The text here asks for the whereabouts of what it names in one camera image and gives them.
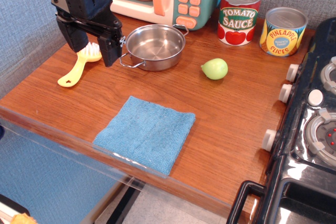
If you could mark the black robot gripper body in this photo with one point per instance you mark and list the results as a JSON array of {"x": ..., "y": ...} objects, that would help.
[{"x": 92, "y": 16}]

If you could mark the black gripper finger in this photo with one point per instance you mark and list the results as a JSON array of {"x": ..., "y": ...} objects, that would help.
[
  {"x": 76, "y": 38},
  {"x": 111, "y": 49}
]

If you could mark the silver metal pan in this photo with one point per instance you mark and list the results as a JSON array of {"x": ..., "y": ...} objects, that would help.
[{"x": 154, "y": 47}]

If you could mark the blue cloth rag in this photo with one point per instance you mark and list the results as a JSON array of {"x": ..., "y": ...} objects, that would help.
[{"x": 146, "y": 135}]

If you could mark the yellow dish brush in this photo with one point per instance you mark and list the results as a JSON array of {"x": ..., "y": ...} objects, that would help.
[{"x": 90, "y": 53}]

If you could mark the green toy pear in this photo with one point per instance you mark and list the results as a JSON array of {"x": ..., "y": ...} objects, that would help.
[{"x": 215, "y": 69}]

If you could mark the clear acrylic table guard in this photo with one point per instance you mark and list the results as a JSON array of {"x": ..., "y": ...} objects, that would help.
[{"x": 194, "y": 176}]

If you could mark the tomato sauce can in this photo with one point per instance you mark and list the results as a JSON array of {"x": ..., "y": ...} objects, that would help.
[{"x": 237, "y": 21}]

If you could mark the pineapple slices can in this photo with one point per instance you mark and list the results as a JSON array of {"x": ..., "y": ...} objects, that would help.
[{"x": 283, "y": 31}]

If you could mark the white stove knob middle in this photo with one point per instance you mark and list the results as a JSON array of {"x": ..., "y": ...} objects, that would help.
[{"x": 285, "y": 93}]

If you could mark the white stove knob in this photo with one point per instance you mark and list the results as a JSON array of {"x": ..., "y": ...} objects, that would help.
[
  {"x": 268, "y": 140},
  {"x": 292, "y": 72},
  {"x": 285, "y": 93}
]

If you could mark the white stove knob lower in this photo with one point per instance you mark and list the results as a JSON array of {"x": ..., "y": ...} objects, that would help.
[{"x": 268, "y": 140}]

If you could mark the white stove knob upper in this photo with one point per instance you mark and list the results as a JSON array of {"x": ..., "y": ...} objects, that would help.
[{"x": 292, "y": 72}]

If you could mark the orange fuzzy object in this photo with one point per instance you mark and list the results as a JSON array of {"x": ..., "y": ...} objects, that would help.
[{"x": 23, "y": 219}]

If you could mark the black toy stove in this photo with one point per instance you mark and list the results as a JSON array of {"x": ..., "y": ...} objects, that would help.
[{"x": 300, "y": 175}]

